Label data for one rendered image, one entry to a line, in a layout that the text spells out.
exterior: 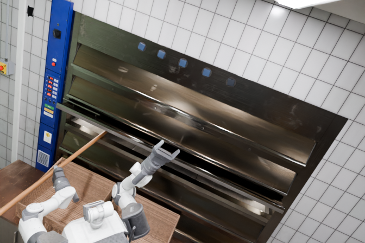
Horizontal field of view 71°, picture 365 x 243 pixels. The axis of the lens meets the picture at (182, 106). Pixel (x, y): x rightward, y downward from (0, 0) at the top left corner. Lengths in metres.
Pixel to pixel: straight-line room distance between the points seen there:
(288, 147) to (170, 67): 0.94
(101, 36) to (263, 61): 1.12
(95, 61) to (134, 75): 0.32
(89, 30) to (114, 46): 0.22
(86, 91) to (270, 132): 1.41
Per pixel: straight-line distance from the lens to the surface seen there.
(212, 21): 1.67
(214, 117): 1.78
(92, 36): 2.03
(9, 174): 2.80
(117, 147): 2.20
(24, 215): 1.50
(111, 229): 1.38
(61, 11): 2.13
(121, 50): 1.91
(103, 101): 2.09
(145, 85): 1.87
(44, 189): 2.60
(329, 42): 1.69
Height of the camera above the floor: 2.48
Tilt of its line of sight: 24 degrees down
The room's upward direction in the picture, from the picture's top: 19 degrees clockwise
